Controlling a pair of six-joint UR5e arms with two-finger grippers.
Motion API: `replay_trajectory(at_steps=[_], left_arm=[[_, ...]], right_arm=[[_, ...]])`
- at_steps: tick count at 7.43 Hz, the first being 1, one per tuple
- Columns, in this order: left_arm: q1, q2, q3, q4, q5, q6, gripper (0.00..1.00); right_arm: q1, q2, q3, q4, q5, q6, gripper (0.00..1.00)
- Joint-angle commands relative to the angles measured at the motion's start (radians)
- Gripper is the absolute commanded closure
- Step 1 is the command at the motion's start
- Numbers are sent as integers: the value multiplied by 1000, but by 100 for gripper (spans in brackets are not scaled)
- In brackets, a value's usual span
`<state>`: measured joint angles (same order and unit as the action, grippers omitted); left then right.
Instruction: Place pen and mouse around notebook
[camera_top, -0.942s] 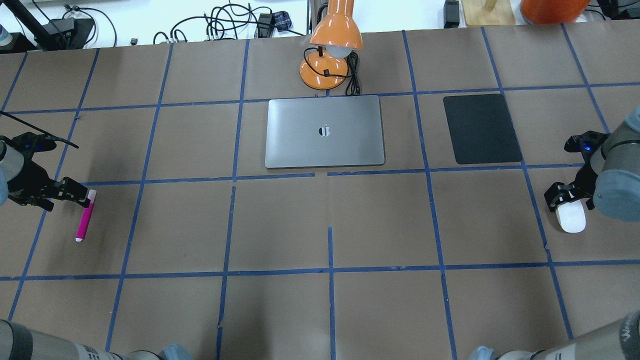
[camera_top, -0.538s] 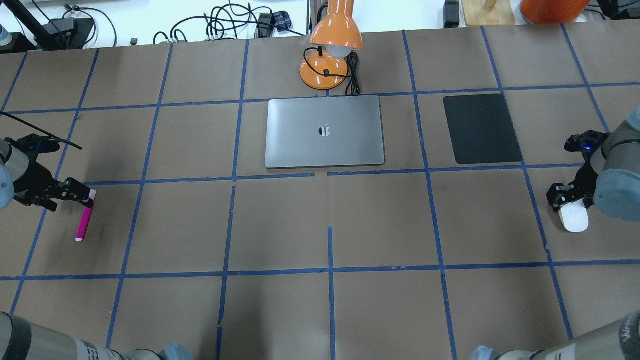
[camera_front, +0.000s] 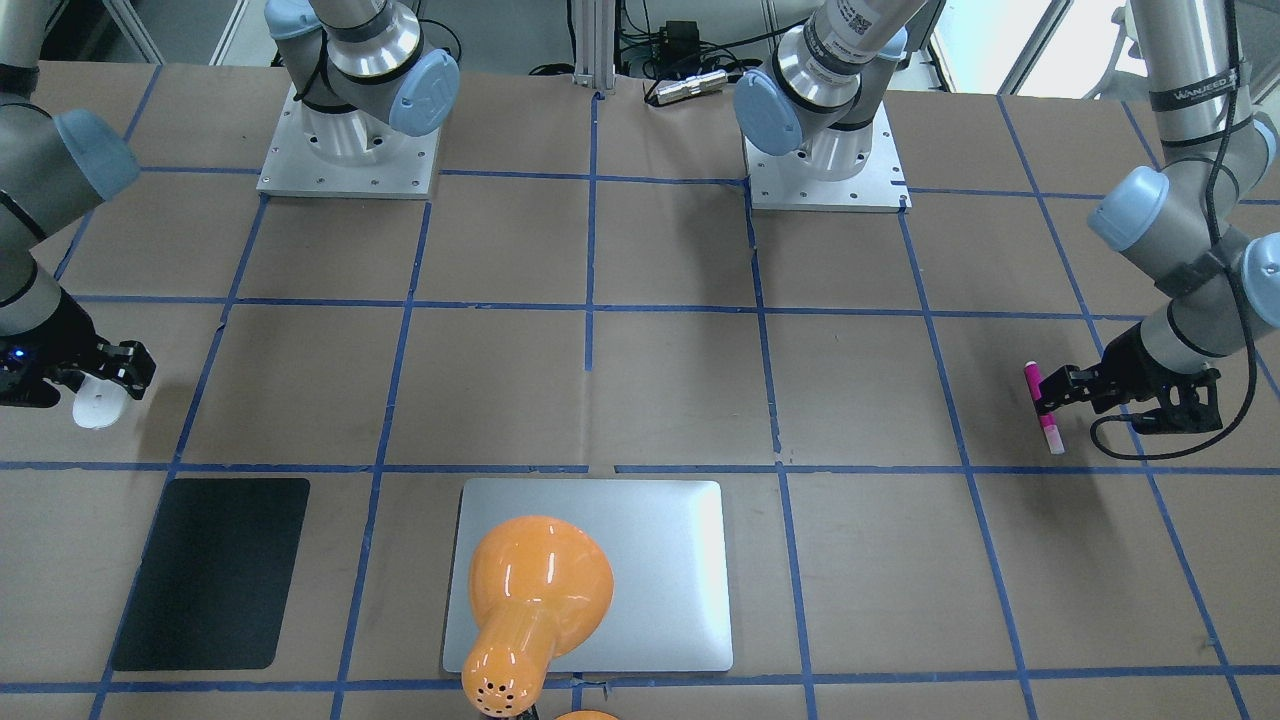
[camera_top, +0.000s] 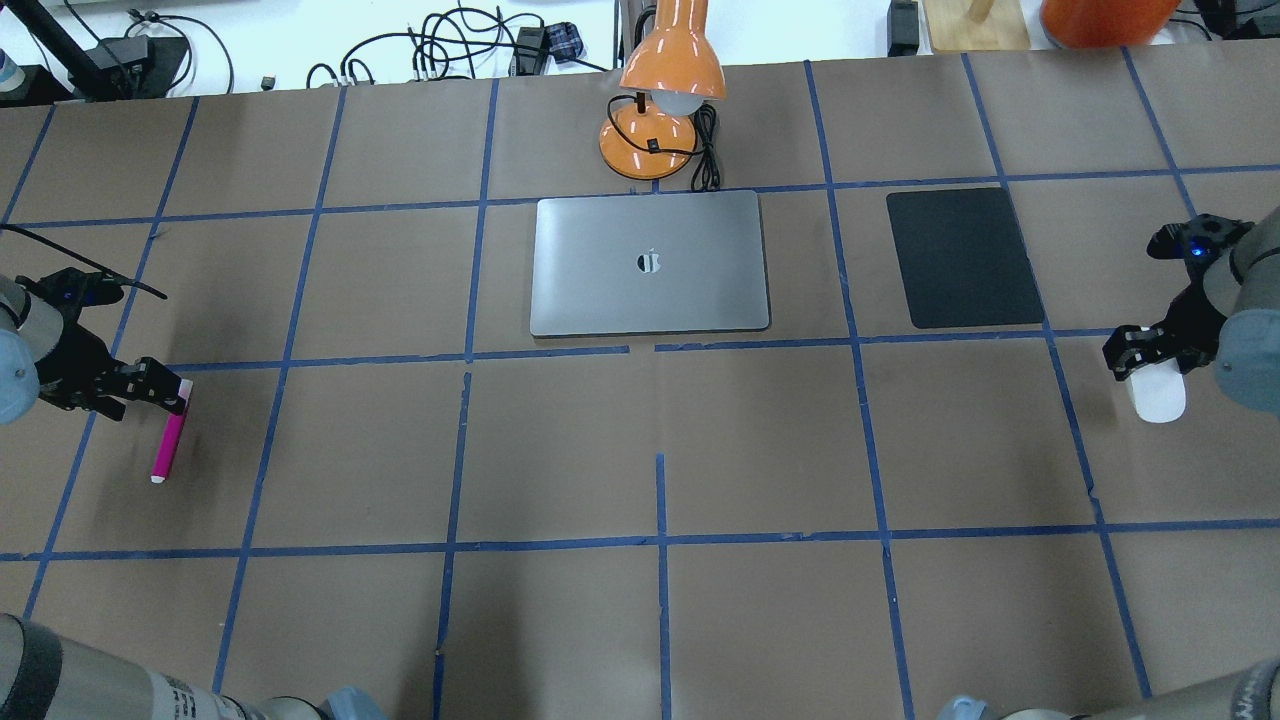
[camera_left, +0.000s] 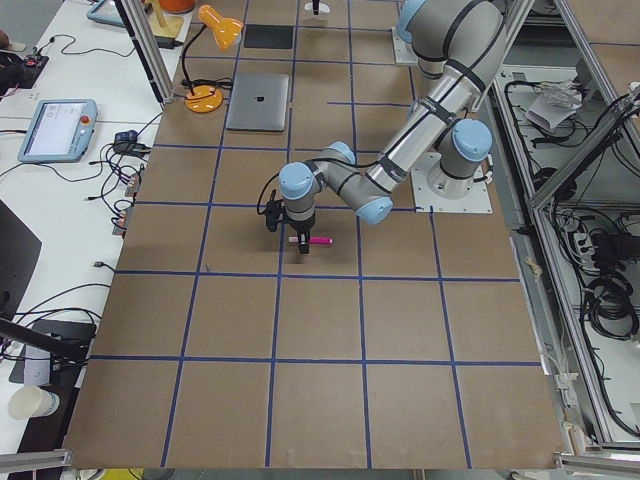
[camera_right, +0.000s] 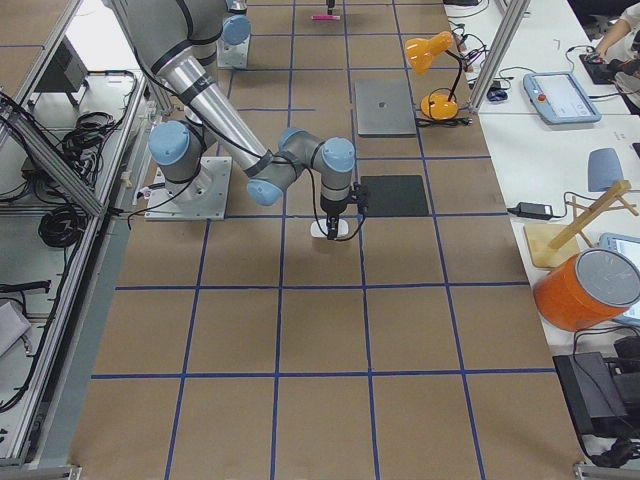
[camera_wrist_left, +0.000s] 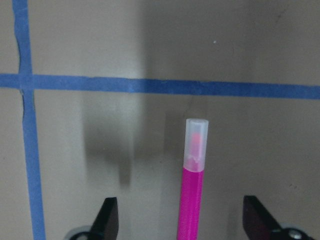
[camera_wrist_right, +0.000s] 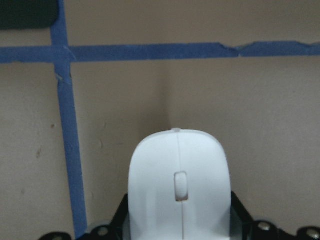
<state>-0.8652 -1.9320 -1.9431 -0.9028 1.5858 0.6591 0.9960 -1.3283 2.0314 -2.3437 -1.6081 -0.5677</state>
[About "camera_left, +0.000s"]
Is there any orange cylindrical container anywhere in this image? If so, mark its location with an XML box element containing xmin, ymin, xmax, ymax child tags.
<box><xmin>159</xmin><ymin>0</ymin><xmax>196</xmax><ymax>14</ymax></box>

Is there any white computer mouse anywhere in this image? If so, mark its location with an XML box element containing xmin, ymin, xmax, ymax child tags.
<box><xmin>304</xmin><ymin>0</ymin><xmax>331</xmax><ymax>15</ymax></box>

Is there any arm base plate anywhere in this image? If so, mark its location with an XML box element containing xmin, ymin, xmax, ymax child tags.
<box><xmin>391</xmin><ymin>26</ymin><xmax>418</xmax><ymax>66</ymax></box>
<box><xmin>410</xmin><ymin>153</ymin><xmax>493</xmax><ymax>214</ymax></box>

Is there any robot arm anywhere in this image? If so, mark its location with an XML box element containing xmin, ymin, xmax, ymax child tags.
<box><xmin>262</xmin><ymin>1</ymin><xmax>506</xmax><ymax>254</ymax></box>

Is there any orange desk lamp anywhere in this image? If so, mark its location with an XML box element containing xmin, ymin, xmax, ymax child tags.
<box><xmin>180</xmin><ymin>3</ymin><xmax>244</xmax><ymax>114</ymax></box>

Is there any black power adapter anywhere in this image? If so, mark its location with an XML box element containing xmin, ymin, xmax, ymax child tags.
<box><xmin>154</xmin><ymin>35</ymin><xmax>183</xmax><ymax>50</ymax></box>

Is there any blue teach pendant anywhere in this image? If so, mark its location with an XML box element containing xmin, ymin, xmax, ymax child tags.
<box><xmin>86</xmin><ymin>0</ymin><xmax>124</xmax><ymax>28</ymax></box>
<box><xmin>17</xmin><ymin>99</ymin><xmax>98</xmax><ymax>164</ymax></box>

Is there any white paper cup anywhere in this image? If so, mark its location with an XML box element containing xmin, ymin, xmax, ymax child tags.
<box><xmin>8</xmin><ymin>385</ymin><xmax>60</xmax><ymax>420</ymax></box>

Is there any black mousepad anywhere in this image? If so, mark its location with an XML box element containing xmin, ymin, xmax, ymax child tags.
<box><xmin>243</xmin><ymin>24</ymin><xmax>293</xmax><ymax>50</ymax></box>

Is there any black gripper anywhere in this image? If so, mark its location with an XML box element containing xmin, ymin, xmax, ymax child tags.
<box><xmin>289</xmin><ymin>214</ymin><xmax>316</xmax><ymax>255</ymax></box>

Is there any wooden stand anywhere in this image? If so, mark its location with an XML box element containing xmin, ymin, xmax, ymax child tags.
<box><xmin>148</xmin><ymin>0</ymin><xmax>184</xmax><ymax>39</ymax></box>

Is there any pink pen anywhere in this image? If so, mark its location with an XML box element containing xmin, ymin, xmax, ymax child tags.
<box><xmin>288</xmin><ymin>236</ymin><xmax>334</xmax><ymax>245</ymax></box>

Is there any silver laptop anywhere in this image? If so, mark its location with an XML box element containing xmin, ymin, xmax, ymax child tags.
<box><xmin>226</xmin><ymin>72</ymin><xmax>290</xmax><ymax>132</ymax></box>

